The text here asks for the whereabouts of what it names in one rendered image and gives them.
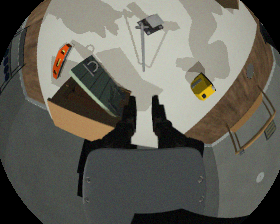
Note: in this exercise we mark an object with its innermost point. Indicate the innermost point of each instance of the orange spirit level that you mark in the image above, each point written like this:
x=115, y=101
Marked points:
x=58, y=64

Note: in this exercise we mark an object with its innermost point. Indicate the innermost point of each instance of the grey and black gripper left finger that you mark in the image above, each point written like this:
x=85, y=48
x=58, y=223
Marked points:
x=118, y=137

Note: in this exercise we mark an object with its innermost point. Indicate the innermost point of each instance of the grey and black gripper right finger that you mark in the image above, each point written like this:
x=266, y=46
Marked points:
x=170, y=137

